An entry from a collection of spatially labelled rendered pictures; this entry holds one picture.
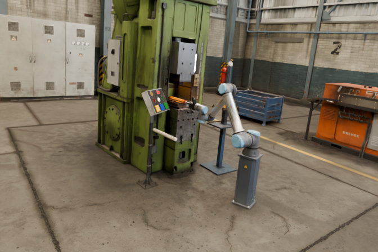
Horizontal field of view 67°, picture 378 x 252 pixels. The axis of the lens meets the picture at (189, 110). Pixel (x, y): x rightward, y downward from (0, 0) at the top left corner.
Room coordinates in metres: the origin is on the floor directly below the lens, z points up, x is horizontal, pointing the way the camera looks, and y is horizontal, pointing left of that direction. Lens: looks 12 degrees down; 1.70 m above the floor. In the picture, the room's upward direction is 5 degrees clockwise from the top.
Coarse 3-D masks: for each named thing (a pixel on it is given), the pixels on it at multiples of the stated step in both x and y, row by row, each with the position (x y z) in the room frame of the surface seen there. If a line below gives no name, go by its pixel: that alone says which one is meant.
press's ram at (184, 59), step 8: (176, 48) 3.70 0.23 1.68; (184, 48) 3.72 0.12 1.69; (192, 48) 3.82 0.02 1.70; (176, 56) 3.69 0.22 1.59; (184, 56) 3.73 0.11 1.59; (192, 56) 3.82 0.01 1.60; (176, 64) 3.68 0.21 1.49; (184, 64) 3.74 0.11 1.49; (192, 64) 3.83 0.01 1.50; (176, 72) 3.67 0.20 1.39; (184, 72) 3.75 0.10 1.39; (192, 72) 3.84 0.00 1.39
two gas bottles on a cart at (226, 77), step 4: (232, 60) 11.12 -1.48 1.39; (224, 64) 11.07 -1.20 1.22; (228, 64) 11.03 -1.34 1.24; (232, 64) 11.03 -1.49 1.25; (224, 68) 11.20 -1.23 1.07; (228, 68) 11.01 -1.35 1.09; (232, 68) 11.05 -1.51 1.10; (224, 72) 11.10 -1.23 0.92; (228, 72) 11.00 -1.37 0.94; (224, 76) 11.16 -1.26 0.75; (228, 76) 10.99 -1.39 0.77; (220, 80) 11.27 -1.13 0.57; (224, 80) 11.17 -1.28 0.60; (228, 80) 10.88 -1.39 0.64; (216, 92) 11.32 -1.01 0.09
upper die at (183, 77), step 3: (171, 75) 3.82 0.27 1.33; (174, 75) 3.77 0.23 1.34; (177, 75) 3.73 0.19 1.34; (180, 75) 3.70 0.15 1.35; (183, 75) 3.74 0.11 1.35; (186, 75) 3.77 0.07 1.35; (189, 75) 3.80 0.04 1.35; (171, 78) 3.82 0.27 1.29; (174, 78) 3.77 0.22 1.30; (177, 78) 3.73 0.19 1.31; (180, 78) 3.70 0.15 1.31; (183, 78) 3.74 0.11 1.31; (186, 78) 3.77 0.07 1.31; (189, 78) 3.81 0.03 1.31; (177, 81) 3.72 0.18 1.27; (180, 81) 3.70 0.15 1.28; (183, 81) 3.74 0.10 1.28; (186, 81) 3.78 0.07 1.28; (189, 81) 3.81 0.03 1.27
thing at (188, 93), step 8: (200, 8) 4.06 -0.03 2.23; (208, 8) 4.16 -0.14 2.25; (200, 16) 4.07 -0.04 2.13; (208, 16) 4.18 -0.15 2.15; (200, 24) 4.08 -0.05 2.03; (208, 24) 4.19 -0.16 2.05; (200, 32) 4.09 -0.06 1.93; (208, 32) 4.20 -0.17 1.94; (184, 40) 4.20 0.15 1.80; (192, 40) 4.08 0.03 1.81; (200, 40) 4.10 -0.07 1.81; (200, 48) 4.11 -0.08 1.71; (200, 56) 4.12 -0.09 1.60; (200, 64) 4.13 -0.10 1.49; (200, 72) 4.14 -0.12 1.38; (192, 80) 4.04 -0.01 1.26; (200, 80) 4.16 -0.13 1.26; (176, 88) 4.28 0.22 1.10; (184, 88) 4.14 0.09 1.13; (192, 88) 4.05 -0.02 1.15; (200, 88) 4.17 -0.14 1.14; (176, 96) 4.27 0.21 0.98; (184, 96) 4.13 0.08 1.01; (192, 96) 4.06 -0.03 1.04; (200, 96) 4.18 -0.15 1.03; (200, 104) 4.19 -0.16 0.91
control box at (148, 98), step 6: (150, 90) 3.23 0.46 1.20; (156, 90) 3.35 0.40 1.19; (144, 96) 3.17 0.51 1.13; (150, 96) 3.17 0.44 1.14; (156, 96) 3.28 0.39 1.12; (162, 96) 3.39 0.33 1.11; (150, 102) 3.14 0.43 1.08; (156, 102) 3.22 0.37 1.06; (162, 102) 3.33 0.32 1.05; (150, 108) 3.13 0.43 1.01; (150, 114) 3.13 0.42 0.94
